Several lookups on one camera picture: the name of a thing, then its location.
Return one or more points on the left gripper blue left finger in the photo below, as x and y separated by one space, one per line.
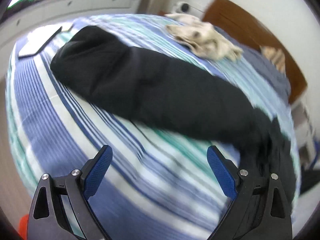
47 217

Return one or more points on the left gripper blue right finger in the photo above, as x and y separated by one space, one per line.
258 209

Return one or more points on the black green-lined down jacket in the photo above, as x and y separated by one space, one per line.
165 112

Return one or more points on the orange sleeve of operator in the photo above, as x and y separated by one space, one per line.
22 227

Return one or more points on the black bag on floor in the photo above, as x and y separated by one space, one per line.
310 178

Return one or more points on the white bedside cabinet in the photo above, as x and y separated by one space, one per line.
304 132

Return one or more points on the striped blue green bedspread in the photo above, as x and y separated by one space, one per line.
52 130

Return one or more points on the grey blue checked pillow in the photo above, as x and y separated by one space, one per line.
264 67

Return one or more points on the striped orange pillow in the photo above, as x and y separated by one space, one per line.
276 56

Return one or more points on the white flat box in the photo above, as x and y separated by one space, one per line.
38 39

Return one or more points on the cream fleece garment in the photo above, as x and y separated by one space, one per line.
201 38

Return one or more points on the brown wooden headboard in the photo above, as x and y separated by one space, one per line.
246 29

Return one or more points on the white long dresser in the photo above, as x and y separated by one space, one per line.
51 9

